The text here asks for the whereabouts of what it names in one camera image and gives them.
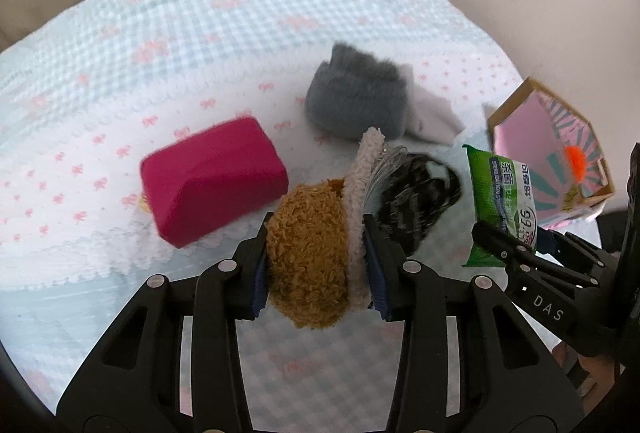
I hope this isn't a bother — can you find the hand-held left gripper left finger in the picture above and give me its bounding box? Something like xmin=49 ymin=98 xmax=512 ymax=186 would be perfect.
xmin=56 ymin=213 xmax=271 ymax=433

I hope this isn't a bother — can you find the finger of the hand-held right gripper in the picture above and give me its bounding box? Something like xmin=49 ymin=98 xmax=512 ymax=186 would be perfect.
xmin=472 ymin=220 xmax=610 ymax=357
xmin=546 ymin=232 xmax=620 ymax=286

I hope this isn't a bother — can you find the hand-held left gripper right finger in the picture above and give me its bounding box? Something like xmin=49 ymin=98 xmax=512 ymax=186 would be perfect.
xmin=362 ymin=213 xmax=586 ymax=433

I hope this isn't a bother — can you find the brown and beige plush toy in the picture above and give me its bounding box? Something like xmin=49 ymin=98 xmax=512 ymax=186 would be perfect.
xmin=264 ymin=127 xmax=386 ymax=330

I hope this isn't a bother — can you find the green wet wipes packet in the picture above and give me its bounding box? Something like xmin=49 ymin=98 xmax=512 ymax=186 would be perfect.
xmin=460 ymin=144 xmax=541 ymax=268

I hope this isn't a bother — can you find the black white striped cloth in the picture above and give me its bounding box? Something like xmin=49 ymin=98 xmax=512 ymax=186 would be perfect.
xmin=367 ymin=146 xmax=464 ymax=260

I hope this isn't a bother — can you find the orange pompom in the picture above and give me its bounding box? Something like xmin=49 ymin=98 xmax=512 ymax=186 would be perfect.
xmin=562 ymin=145 xmax=591 ymax=182

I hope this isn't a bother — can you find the red velvet box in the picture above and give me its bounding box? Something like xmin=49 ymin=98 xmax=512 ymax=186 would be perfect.
xmin=140 ymin=116 xmax=290 ymax=249

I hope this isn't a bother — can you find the pink hexagonal paper box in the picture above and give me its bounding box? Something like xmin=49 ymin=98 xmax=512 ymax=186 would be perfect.
xmin=482 ymin=76 xmax=615 ymax=232

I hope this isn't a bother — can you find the white sock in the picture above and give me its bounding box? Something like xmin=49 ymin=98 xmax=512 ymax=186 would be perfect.
xmin=397 ymin=65 xmax=466 ymax=145

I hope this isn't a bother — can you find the grey fuzzy sock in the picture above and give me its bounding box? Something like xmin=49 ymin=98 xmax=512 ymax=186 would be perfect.
xmin=305 ymin=42 xmax=409 ymax=139

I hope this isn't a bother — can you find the checkered blanket with pink bows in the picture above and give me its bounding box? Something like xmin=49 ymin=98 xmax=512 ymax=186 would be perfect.
xmin=0 ymin=0 xmax=603 ymax=416

